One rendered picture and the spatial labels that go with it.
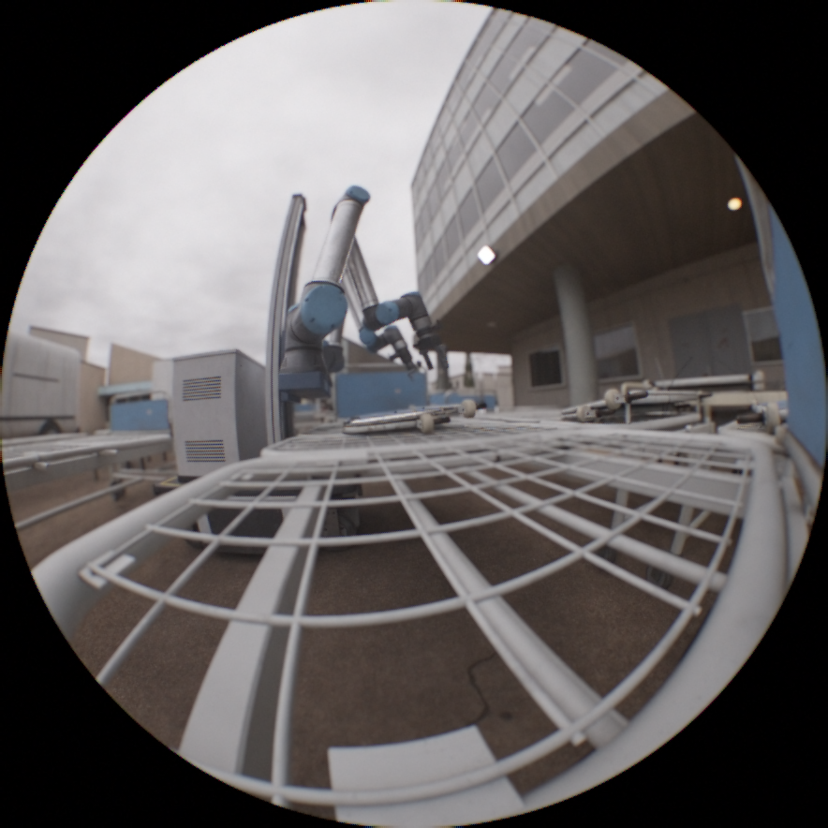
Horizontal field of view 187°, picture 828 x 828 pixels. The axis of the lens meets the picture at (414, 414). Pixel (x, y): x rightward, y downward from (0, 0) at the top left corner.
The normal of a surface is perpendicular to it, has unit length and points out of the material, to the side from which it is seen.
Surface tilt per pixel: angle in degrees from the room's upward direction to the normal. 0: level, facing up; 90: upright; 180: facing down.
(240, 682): 0
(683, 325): 90
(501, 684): 0
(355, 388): 90
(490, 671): 0
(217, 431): 90
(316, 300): 95
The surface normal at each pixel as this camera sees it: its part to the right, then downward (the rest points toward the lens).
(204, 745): -0.04, -1.00
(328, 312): 0.62, 0.07
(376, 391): 0.23, 0.01
